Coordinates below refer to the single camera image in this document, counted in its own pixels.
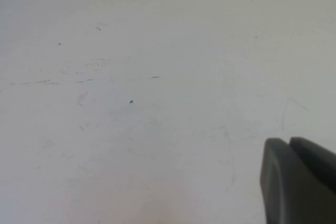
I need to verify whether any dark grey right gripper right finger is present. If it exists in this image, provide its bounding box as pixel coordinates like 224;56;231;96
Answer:
289;136;336;185

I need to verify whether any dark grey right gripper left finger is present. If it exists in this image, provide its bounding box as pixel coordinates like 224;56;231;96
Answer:
259;137;336;224

